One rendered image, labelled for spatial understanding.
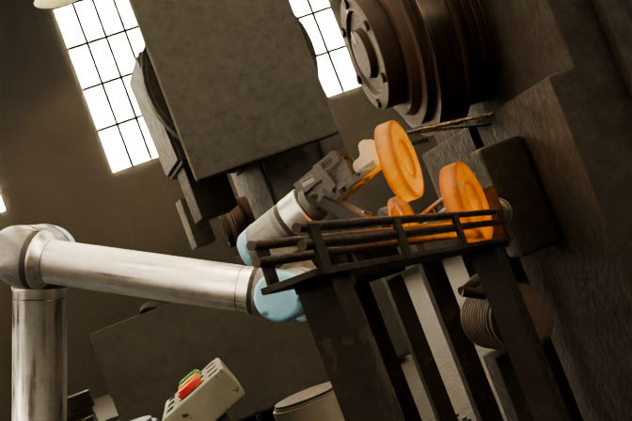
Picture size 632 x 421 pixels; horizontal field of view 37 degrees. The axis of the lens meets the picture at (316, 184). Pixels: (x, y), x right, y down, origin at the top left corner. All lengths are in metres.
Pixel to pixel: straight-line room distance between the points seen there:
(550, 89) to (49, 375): 1.15
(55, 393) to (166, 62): 2.99
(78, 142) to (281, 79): 7.66
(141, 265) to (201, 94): 3.07
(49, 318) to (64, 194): 10.29
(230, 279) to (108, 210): 10.52
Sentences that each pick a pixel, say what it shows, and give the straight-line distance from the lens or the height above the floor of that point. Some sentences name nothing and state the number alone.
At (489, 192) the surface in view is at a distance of 1.78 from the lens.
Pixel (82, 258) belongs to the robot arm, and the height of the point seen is 0.86.
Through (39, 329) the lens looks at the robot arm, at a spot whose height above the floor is 0.77.
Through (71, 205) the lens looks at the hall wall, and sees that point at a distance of 12.26.
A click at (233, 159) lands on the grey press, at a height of 1.31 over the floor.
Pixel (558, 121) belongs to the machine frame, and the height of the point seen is 0.79.
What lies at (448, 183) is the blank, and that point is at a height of 0.75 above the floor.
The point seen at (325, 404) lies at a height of 0.50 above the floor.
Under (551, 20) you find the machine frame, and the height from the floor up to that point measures 0.97.
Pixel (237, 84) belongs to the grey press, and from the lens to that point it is 4.83.
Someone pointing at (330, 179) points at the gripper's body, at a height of 0.84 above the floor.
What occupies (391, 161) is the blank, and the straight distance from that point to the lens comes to 1.68.
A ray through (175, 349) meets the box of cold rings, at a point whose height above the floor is 0.53.
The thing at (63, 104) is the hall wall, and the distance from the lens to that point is 12.47.
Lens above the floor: 0.72
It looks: 4 degrees up
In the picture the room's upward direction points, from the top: 21 degrees counter-clockwise
